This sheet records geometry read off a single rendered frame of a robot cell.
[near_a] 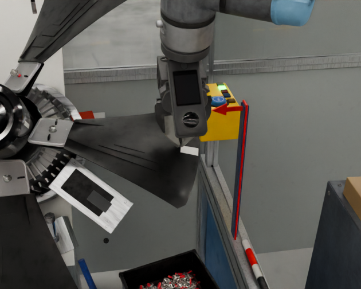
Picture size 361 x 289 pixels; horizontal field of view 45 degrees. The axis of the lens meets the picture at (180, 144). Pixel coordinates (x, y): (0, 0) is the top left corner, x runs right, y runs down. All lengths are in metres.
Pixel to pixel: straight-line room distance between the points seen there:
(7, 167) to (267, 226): 1.43
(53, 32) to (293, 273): 1.64
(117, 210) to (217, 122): 0.36
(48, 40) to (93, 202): 0.31
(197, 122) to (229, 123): 0.47
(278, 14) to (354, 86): 1.26
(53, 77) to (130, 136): 0.34
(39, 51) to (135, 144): 0.23
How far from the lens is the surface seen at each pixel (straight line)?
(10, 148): 0.75
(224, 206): 1.08
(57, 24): 0.83
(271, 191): 1.90
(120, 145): 0.75
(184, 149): 0.77
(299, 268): 2.18
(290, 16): 0.56
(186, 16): 0.58
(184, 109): 0.62
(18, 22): 1.11
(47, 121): 0.82
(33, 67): 0.80
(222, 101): 1.07
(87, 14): 0.81
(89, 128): 0.79
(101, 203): 0.85
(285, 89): 1.67
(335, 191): 0.95
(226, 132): 1.09
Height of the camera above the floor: 1.54
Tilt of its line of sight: 31 degrees down
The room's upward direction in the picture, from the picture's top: straight up
